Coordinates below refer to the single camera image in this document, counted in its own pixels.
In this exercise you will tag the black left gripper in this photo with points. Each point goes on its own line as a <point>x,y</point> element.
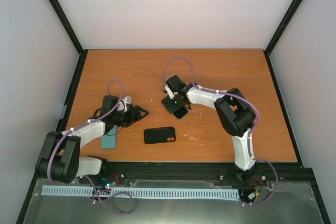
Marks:
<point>137,117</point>

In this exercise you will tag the black screen phone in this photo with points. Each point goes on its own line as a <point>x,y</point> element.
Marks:
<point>175,109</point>

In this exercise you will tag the black phone case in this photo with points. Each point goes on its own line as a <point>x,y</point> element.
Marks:
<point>159,135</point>

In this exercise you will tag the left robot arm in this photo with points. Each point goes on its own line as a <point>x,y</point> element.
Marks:
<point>59,159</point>

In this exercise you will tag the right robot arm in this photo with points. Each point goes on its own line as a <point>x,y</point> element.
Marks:
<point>234,112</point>

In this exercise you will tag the teal phone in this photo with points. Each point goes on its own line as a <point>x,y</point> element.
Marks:
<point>108,141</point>

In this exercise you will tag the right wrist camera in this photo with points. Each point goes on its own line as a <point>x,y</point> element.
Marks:
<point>167,89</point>

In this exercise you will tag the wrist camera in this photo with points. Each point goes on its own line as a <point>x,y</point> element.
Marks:
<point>124,104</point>
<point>167,89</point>

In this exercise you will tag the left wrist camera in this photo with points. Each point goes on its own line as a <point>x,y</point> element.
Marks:
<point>124,104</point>

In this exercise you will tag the black aluminium frame rail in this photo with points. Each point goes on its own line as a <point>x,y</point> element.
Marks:
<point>220,174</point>

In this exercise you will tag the light blue cable duct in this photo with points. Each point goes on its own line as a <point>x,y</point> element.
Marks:
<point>142,193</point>

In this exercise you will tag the metal base plate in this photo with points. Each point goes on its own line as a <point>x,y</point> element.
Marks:
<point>285,203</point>

